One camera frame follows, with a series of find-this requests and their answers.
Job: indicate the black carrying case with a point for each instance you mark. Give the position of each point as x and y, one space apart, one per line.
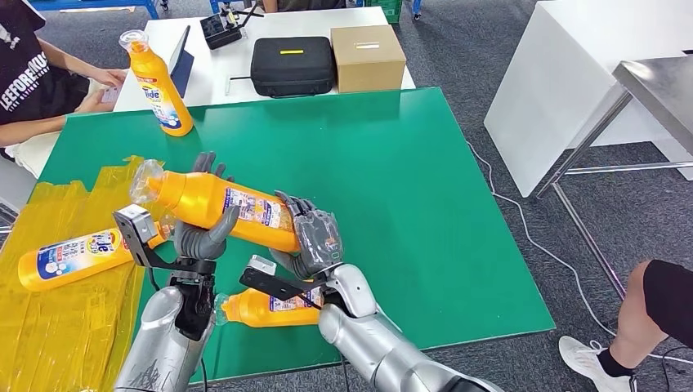
292 67

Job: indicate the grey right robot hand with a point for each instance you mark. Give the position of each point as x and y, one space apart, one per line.
319 238

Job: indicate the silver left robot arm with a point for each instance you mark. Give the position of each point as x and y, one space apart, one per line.
162 346

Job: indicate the orange detergent bottle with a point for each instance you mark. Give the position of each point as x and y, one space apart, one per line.
160 92
206 200
65 259
249 314

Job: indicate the white desk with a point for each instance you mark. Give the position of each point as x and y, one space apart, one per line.
227 67

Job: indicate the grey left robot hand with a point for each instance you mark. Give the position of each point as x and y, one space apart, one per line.
203 246

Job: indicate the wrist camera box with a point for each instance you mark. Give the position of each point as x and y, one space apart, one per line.
270 284
135 224

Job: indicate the stainless steel table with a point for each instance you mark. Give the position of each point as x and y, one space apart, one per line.
660 86

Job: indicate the person behind white desk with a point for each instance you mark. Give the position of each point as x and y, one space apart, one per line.
308 4

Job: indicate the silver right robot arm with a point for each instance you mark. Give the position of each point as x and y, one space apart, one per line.
379 351

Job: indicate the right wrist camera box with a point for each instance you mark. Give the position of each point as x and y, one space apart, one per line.
270 284

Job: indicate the black remote controller with antennas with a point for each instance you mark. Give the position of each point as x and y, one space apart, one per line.
216 32

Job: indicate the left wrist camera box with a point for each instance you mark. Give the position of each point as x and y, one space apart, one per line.
135 224

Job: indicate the tablet in blue folio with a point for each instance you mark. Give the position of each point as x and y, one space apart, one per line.
184 73

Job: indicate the white block table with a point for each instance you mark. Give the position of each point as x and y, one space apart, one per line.
552 81

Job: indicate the brown cardboard box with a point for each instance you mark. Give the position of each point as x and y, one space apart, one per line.
368 62

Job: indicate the person with white shoe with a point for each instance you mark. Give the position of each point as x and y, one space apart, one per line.
633 319

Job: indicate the green plastic crate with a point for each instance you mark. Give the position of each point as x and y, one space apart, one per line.
384 10

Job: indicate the seated person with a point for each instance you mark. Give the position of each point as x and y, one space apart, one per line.
27 81

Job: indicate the yellow plastic sheet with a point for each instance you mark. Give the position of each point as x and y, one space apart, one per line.
54 335

